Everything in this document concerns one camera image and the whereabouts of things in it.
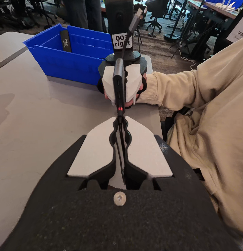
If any black red usb cable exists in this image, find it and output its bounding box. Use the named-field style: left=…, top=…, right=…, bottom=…
left=116, top=107, right=127, bottom=186

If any person's right forearm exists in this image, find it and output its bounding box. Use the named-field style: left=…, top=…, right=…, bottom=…
left=136, top=36, right=243, bottom=110

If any wooden table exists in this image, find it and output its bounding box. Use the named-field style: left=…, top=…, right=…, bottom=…
left=187, top=0, right=243, bottom=20

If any white sign board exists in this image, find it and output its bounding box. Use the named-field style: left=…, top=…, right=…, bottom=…
left=226, top=13, right=243, bottom=44

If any small grey usb hub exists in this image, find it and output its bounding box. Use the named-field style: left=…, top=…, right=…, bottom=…
left=113, top=8, right=143, bottom=110

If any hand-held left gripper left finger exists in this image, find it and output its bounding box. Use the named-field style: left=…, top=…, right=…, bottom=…
left=67, top=117, right=117, bottom=187

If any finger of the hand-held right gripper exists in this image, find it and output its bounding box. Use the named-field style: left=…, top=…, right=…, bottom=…
left=124, top=64, right=143, bottom=104
left=102, top=66, right=116, bottom=106

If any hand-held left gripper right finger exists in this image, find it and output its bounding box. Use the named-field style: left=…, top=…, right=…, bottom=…
left=123, top=116, right=173, bottom=189

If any blue plastic bin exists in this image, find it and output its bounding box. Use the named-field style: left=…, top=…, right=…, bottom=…
left=23, top=24, right=114, bottom=86

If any black office chair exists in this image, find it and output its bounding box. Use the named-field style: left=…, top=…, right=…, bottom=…
left=0, top=0, right=57, bottom=30
left=143, top=0, right=170, bottom=38

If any large dark grey hub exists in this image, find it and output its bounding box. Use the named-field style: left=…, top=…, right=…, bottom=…
left=60, top=30, right=72, bottom=53

